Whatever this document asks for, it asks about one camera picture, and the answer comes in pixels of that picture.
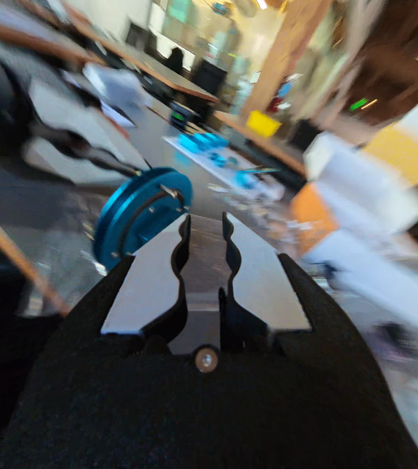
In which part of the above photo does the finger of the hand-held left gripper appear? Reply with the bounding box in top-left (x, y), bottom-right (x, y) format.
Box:
top-left (23, 136), bottom-right (138, 184)
top-left (29, 82), bottom-right (149, 172)

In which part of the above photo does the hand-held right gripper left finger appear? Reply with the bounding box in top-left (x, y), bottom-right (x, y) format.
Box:
top-left (101, 214), bottom-right (192, 343)

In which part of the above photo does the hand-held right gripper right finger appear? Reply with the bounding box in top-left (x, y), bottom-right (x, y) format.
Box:
top-left (218, 212), bottom-right (312, 352)

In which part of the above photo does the blue round metal turntable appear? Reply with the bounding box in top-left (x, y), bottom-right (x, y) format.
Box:
top-left (92, 167), bottom-right (194, 272)

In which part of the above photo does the pile of small screw bags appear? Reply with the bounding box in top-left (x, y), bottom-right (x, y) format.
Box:
top-left (209, 183), bottom-right (305, 250)

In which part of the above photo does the large clear plastic bag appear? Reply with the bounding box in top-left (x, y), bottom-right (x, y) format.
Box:
top-left (18, 191), bottom-right (129, 316)

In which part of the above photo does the black device green display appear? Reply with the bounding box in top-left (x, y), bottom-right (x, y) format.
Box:
top-left (169, 103), bottom-right (195, 129)

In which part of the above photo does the white tray with blue parts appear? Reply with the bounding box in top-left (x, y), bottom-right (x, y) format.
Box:
top-left (162, 136), bottom-right (286, 200)

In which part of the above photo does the yellow box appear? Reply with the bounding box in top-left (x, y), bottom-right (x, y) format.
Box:
top-left (246, 110), bottom-right (282, 138)

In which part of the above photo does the wooden column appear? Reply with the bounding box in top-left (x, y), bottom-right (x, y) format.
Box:
top-left (240, 0), bottom-right (336, 118)

